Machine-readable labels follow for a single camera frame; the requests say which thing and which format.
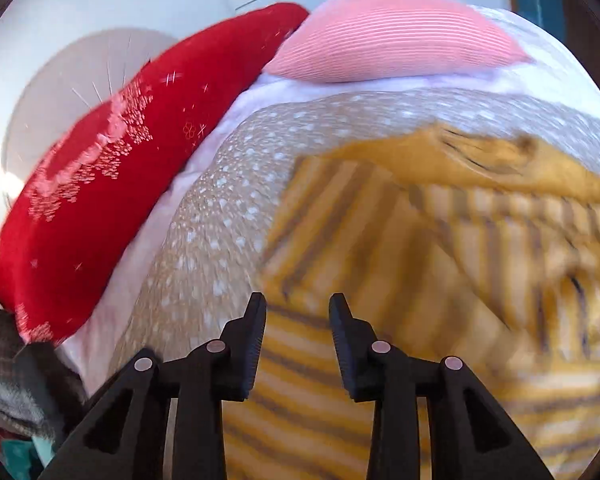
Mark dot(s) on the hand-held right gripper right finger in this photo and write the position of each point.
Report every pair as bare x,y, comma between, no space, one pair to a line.
341,347

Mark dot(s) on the white bed sheet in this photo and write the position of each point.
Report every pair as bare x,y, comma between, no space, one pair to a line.
145,260

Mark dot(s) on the round grey wall panel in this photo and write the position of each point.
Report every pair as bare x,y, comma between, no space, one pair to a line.
65,90

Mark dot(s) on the pink ribbed cloth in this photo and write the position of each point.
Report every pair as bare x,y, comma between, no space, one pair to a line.
390,40

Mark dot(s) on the beige dotted blanket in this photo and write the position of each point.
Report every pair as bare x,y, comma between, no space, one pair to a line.
220,220

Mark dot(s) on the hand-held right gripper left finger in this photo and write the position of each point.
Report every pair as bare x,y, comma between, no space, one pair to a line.
252,347

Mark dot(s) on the red floral cloth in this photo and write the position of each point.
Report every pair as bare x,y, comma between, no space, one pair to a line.
95,200

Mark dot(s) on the yellow striped small garment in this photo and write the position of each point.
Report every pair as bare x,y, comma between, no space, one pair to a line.
430,280

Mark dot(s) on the grey checked cloth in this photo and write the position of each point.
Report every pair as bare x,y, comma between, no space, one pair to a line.
15,380

